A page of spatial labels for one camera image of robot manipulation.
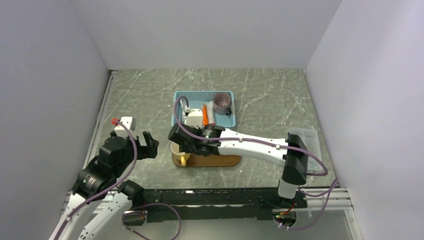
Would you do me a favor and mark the brown oval wooden tray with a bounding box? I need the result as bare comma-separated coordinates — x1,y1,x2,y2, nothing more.
184,153,241,168

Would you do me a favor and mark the yellow ceramic mug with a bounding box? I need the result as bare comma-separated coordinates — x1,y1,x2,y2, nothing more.
170,142,191,167

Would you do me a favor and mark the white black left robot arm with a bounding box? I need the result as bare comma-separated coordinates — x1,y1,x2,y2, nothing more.
50,130,159,240

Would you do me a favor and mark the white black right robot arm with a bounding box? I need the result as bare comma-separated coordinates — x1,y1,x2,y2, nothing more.
168,124,309,208

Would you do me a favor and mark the light blue plastic basket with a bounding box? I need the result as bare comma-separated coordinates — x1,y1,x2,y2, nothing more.
173,90,236,128

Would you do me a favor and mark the mauve ceramic mug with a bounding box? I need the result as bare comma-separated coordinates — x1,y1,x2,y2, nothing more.
212,92,232,116

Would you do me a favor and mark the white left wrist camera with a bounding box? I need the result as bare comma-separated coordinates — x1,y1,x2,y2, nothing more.
111,116,137,138

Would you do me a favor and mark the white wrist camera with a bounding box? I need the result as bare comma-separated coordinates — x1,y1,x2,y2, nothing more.
111,116,137,138
185,108,204,128

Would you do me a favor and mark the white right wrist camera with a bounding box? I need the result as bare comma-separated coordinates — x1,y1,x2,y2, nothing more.
185,108,204,128

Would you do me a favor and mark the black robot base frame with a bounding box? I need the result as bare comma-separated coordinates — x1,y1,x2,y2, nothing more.
130,187,308,223

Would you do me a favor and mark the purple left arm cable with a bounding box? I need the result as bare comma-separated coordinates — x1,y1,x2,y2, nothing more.
62,119,182,240

